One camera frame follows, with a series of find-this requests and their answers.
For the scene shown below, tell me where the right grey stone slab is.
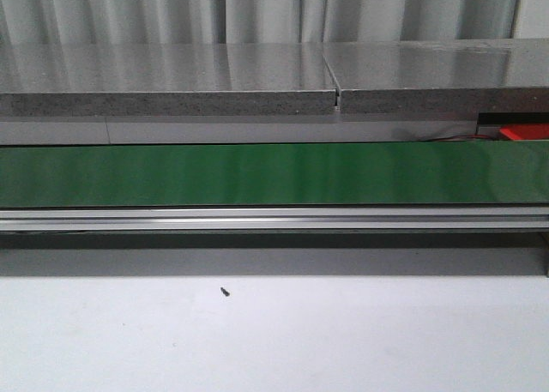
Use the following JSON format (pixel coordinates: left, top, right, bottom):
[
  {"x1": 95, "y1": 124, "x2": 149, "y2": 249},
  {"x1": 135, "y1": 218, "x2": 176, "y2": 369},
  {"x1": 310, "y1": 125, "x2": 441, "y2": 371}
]
[{"x1": 323, "y1": 39, "x2": 548, "y2": 113}]

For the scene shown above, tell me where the aluminium conveyor side rail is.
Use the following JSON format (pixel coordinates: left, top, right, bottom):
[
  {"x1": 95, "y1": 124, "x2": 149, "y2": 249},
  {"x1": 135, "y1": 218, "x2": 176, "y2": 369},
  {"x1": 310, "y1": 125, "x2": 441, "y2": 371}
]
[{"x1": 1, "y1": 206, "x2": 548, "y2": 232}]

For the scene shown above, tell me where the green conveyor belt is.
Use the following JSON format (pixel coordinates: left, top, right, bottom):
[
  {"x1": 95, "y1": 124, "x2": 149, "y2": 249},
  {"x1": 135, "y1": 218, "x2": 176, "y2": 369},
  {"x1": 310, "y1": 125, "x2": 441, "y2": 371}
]
[{"x1": 1, "y1": 141, "x2": 548, "y2": 208}]

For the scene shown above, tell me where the grey pleated curtain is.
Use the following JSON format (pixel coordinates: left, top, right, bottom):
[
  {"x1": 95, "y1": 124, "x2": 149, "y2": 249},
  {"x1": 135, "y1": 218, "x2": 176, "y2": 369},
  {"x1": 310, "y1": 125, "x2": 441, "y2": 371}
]
[{"x1": 1, "y1": 0, "x2": 548, "y2": 44}]

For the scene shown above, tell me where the left grey stone slab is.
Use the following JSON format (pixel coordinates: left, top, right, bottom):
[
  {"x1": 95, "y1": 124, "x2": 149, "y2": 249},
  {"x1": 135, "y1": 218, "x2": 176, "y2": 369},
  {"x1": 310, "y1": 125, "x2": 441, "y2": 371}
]
[{"x1": 1, "y1": 44, "x2": 337, "y2": 117}]

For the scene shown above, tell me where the red and black cable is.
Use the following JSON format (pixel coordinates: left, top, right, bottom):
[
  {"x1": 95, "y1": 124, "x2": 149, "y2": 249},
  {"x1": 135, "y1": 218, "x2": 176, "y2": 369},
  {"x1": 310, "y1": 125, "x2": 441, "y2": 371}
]
[{"x1": 419, "y1": 133, "x2": 494, "y2": 143}]

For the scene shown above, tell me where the grey stone slab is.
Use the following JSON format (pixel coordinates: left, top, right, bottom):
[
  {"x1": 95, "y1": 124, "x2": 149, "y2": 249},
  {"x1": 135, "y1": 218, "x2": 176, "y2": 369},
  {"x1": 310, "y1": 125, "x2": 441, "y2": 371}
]
[
  {"x1": 1, "y1": 44, "x2": 337, "y2": 117},
  {"x1": 323, "y1": 39, "x2": 548, "y2": 113}
]

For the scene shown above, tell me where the red plastic bin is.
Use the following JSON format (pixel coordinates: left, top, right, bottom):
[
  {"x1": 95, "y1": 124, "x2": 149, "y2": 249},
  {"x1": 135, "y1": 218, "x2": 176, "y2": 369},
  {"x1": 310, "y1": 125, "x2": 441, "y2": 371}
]
[{"x1": 499, "y1": 124, "x2": 549, "y2": 141}]

